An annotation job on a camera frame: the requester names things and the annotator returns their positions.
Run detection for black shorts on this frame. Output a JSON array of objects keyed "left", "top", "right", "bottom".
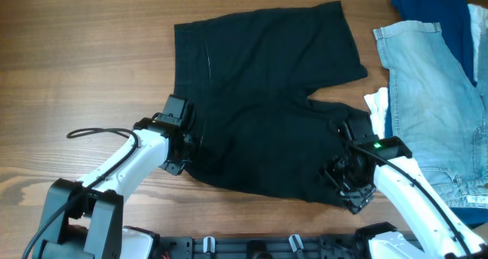
[{"left": 174, "top": 2, "right": 368, "bottom": 206}]

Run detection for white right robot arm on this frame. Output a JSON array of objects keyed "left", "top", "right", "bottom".
[{"left": 323, "top": 136, "right": 487, "bottom": 258}]

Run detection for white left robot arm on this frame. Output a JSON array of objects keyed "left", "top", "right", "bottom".
[{"left": 23, "top": 114, "right": 191, "bottom": 258}]

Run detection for white garment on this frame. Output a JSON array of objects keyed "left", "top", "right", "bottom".
[{"left": 364, "top": 4, "right": 487, "bottom": 138}]

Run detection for light blue denim shorts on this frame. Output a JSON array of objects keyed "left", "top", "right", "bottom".
[{"left": 374, "top": 21, "right": 487, "bottom": 209}]

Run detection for dark blue garment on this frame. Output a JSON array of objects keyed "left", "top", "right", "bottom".
[{"left": 387, "top": 0, "right": 487, "bottom": 227}]

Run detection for black metal base rail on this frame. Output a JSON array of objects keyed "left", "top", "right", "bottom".
[{"left": 140, "top": 235, "right": 372, "bottom": 259}]

